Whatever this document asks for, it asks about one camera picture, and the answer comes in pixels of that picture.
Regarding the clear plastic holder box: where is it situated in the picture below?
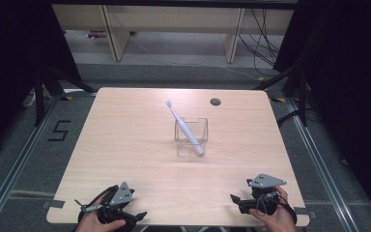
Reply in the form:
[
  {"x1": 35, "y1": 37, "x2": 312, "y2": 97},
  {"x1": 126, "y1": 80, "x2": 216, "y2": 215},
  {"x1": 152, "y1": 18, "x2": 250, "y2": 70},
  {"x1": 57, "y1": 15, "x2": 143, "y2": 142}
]
[{"x1": 174, "y1": 116, "x2": 210, "y2": 159}]

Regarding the bundle of black cables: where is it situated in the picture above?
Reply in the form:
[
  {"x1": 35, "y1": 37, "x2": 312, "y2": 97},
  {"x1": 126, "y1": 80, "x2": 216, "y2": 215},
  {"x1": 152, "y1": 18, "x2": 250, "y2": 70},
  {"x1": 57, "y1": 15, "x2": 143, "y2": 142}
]
[{"x1": 237, "y1": 8, "x2": 282, "y2": 77}]

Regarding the white electric toothbrush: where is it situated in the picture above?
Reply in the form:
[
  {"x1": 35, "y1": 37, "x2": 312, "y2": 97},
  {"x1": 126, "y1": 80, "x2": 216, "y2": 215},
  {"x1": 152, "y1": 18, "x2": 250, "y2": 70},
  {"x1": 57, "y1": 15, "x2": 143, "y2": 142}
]
[{"x1": 164, "y1": 99, "x2": 206, "y2": 158}]

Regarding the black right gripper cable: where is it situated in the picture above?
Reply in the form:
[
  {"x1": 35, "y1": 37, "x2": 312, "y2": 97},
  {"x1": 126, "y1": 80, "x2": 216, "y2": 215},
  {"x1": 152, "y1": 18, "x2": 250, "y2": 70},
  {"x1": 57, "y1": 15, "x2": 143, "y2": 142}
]
[{"x1": 255, "y1": 192, "x2": 299, "y2": 225}]

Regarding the black metal stand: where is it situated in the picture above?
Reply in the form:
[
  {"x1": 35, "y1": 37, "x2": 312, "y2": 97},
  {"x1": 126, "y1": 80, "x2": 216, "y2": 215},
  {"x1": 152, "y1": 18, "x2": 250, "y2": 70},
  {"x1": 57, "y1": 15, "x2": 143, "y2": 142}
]
[
  {"x1": 253, "y1": 62, "x2": 310, "y2": 128},
  {"x1": 33, "y1": 64, "x2": 99, "y2": 128}
]

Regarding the small pink item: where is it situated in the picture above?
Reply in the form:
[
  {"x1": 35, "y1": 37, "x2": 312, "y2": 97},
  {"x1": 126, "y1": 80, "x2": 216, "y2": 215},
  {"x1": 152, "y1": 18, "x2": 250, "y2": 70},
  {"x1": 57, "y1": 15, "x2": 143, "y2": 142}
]
[{"x1": 86, "y1": 30, "x2": 108, "y2": 41}]

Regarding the person's left hand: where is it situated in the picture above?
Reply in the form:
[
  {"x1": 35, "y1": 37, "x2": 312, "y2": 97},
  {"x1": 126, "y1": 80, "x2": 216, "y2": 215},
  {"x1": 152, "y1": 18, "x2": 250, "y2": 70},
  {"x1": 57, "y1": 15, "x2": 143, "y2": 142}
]
[{"x1": 74, "y1": 202, "x2": 128, "y2": 232}]

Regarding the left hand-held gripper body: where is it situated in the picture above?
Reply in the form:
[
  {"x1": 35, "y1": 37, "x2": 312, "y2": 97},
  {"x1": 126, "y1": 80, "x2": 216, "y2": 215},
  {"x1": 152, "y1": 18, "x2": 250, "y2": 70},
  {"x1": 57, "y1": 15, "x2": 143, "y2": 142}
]
[{"x1": 97, "y1": 181, "x2": 136, "y2": 224}]

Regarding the grey tape strip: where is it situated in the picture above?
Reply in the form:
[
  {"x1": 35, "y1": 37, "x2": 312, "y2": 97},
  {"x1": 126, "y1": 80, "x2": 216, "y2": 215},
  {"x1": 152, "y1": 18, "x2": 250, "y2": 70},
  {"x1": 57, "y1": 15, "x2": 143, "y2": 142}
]
[{"x1": 42, "y1": 199, "x2": 67, "y2": 210}]

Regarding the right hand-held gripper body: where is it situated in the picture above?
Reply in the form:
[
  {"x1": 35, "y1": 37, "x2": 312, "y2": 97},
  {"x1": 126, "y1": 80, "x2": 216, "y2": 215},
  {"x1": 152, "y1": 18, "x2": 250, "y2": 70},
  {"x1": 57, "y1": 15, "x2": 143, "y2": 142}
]
[{"x1": 243, "y1": 173, "x2": 288, "y2": 217}]

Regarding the metal floor rail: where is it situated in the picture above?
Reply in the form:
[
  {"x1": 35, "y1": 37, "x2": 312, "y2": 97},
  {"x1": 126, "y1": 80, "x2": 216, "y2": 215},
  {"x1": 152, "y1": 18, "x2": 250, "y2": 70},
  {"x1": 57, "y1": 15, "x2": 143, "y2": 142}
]
[
  {"x1": 285, "y1": 96, "x2": 361, "y2": 232},
  {"x1": 0, "y1": 96, "x2": 62, "y2": 232}
]

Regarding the thin white floor cable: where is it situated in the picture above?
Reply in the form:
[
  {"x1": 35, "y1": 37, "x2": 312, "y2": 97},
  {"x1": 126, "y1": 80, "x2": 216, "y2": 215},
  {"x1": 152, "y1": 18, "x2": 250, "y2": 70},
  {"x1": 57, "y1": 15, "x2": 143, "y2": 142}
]
[{"x1": 128, "y1": 34, "x2": 263, "y2": 82}]

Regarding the white coiled cord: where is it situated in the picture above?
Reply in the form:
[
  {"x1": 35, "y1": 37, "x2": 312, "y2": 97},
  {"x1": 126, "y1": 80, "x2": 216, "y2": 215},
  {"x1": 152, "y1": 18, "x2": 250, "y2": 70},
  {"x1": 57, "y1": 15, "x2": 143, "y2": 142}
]
[{"x1": 21, "y1": 91, "x2": 38, "y2": 108}]

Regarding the black curtain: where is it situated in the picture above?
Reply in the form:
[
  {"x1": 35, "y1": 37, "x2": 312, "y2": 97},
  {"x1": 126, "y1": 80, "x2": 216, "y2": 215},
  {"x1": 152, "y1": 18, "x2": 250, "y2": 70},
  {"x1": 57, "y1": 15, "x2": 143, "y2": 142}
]
[
  {"x1": 0, "y1": 0, "x2": 82, "y2": 162},
  {"x1": 272, "y1": 0, "x2": 371, "y2": 223}
]

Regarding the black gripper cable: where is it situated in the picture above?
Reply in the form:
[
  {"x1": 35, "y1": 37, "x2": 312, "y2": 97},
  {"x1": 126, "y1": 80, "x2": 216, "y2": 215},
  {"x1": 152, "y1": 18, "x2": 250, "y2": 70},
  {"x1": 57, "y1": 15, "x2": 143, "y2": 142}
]
[
  {"x1": 73, "y1": 185, "x2": 121, "y2": 214},
  {"x1": 255, "y1": 192, "x2": 299, "y2": 225}
]

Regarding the person's right hand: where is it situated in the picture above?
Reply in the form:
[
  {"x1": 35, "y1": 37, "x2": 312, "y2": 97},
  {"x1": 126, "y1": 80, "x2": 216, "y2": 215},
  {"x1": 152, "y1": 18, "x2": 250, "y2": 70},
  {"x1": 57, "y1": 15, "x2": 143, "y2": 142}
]
[{"x1": 248, "y1": 186, "x2": 300, "y2": 232}]

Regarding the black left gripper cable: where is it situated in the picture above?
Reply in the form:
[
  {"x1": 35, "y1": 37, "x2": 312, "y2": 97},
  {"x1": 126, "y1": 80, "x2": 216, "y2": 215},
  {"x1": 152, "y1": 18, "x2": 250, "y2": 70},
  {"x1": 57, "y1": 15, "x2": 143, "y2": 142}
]
[{"x1": 73, "y1": 185, "x2": 121, "y2": 214}]

